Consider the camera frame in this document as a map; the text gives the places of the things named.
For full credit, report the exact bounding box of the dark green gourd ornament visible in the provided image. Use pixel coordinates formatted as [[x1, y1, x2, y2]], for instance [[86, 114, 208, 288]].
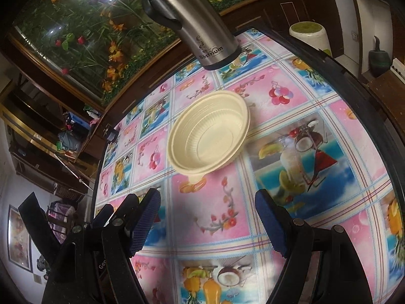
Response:
[[369, 35, 389, 78]]

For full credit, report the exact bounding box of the printed fruit tablecloth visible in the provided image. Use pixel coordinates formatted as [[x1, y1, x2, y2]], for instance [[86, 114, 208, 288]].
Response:
[[93, 28, 405, 304]]

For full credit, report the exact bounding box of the blue-grey bag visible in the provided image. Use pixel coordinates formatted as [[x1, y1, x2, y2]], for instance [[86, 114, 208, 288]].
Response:
[[57, 131, 75, 153]]

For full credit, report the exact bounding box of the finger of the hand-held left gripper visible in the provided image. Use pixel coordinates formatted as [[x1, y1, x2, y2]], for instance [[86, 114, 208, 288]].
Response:
[[91, 204, 114, 229], [18, 193, 63, 254]]

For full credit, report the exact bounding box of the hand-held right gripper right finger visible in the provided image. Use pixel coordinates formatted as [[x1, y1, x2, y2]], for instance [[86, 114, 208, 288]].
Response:
[[255, 189, 374, 304]]

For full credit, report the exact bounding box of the framed wall picture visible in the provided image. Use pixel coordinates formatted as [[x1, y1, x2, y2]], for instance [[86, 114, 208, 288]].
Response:
[[7, 205, 34, 273]]

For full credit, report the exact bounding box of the purple cloth on rack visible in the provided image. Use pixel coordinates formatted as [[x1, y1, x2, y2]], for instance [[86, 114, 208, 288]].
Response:
[[47, 203, 77, 244]]

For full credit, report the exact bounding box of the white stool with green top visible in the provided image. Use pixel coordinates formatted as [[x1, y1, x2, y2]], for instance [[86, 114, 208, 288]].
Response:
[[289, 21, 332, 57]]

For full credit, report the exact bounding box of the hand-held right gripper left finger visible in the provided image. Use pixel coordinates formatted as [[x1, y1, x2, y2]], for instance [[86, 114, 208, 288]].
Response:
[[43, 189, 163, 304]]

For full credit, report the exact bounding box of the beige ribbed plastic bowl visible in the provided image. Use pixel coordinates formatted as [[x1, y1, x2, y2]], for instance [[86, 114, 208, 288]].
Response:
[[168, 90, 250, 170], [169, 92, 253, 177]]

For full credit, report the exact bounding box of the glass flower display cabinet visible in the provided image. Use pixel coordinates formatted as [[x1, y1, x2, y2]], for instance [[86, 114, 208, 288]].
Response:
[[8, 0, 266, 110]]

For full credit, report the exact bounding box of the white power strip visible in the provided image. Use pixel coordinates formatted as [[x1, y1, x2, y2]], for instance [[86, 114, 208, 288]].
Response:
[[392, 58, 405, 85]]

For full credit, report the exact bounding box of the stainless steel kettle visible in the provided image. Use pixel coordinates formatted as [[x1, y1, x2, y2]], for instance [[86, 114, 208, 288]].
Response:
[[135, 0, 242, 71]]

